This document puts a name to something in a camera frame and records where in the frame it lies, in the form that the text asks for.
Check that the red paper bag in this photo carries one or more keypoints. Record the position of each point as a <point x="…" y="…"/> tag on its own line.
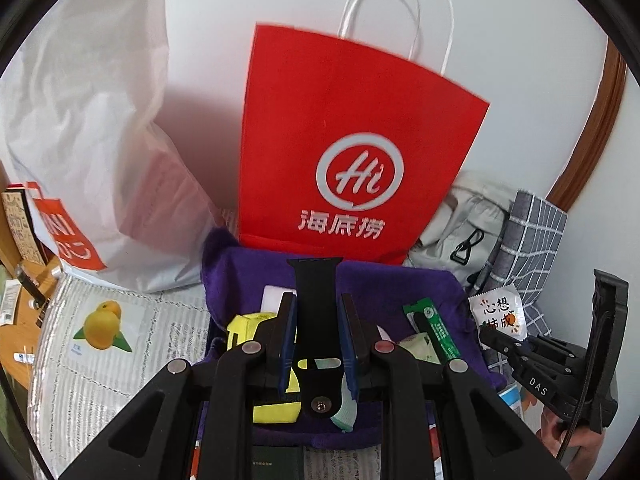
<point x="300" y="135"/>

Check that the white shopping bag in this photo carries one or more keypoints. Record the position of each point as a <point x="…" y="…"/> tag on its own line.
<point x="100" y="110"/>

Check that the fruit print bedsheet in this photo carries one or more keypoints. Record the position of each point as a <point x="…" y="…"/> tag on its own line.
<point x="150" y="340"/>

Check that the brown book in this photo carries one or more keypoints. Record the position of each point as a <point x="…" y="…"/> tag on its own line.
<point x="20" y="225"/>

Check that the blue box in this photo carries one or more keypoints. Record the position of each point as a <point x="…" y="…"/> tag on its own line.
<point x="512" y="395"/>

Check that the brown wooden door frame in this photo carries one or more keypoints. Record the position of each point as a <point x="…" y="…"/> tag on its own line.
<point x="595" y="150"/>

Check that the dark green gold box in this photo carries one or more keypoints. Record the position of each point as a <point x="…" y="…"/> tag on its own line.
<point x="275" y="465"/>

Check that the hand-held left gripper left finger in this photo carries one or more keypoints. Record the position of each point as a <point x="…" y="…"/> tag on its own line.
<point x="287" y="360"/>

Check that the grey bag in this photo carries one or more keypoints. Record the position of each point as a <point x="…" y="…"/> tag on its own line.
<point x="475" y="210"/>

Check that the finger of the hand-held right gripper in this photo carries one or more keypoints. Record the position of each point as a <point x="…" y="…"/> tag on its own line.
<point x="502" y="345"/>
<point x="555" y="347"/>

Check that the white tube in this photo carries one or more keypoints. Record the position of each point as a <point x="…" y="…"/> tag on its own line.
<point x="7" y="302"/>

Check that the green sachet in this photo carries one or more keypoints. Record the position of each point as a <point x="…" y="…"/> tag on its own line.
<point x="430" y="320"/>

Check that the person's right hand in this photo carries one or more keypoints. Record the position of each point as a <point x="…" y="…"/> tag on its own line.
<point x="585" y="442"/>

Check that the white orange-print snack sachet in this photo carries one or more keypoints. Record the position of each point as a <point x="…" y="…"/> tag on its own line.
<point x="495" y="310"/>

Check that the yellow felt pouch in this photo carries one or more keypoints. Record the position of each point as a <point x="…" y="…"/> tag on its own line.
<point x="245" y="327"/>

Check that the purple towel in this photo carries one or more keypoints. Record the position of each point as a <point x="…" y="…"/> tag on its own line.
<point x="380" y="285"/>

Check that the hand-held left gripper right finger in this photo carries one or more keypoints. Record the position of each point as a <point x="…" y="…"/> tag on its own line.
<point x="351" y="360"/>

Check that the grey checked cloth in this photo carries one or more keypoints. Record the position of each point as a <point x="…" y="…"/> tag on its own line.
<point x="535" y="240"/>

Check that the wooden desk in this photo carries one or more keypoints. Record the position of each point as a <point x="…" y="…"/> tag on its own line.
<point x="25" y="330"/>

